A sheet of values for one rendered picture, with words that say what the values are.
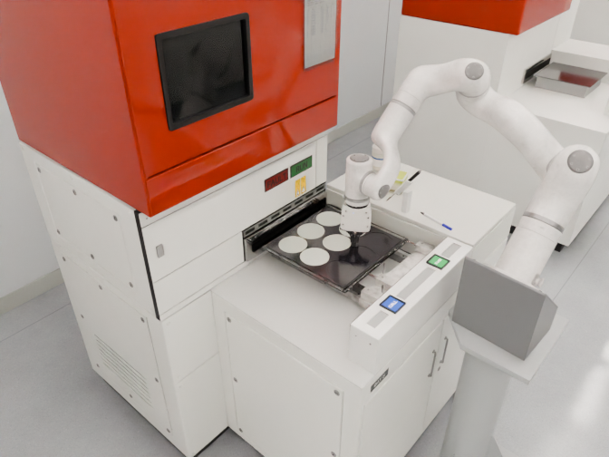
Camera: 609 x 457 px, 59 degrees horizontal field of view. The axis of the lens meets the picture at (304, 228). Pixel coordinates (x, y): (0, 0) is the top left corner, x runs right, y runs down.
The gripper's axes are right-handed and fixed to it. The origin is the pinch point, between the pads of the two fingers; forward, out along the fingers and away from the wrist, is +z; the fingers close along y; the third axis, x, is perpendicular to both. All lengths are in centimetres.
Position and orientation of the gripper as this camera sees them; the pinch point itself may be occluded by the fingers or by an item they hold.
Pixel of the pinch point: (354, 239)
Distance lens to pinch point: 187.9
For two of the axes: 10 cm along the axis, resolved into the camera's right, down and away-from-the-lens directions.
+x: 1.6, -5.6, 8.1
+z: 0.0, 8.2, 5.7
